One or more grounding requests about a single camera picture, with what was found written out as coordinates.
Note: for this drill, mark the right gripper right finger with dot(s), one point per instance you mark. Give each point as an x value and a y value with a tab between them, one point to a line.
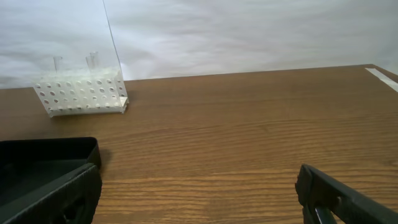
348	205

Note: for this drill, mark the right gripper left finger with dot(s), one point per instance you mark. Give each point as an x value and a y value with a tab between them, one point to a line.
56	202

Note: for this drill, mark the black tray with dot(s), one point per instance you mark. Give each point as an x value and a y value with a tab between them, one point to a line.
37	149

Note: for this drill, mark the white test tube rack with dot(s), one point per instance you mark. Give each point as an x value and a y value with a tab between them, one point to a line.
84	93

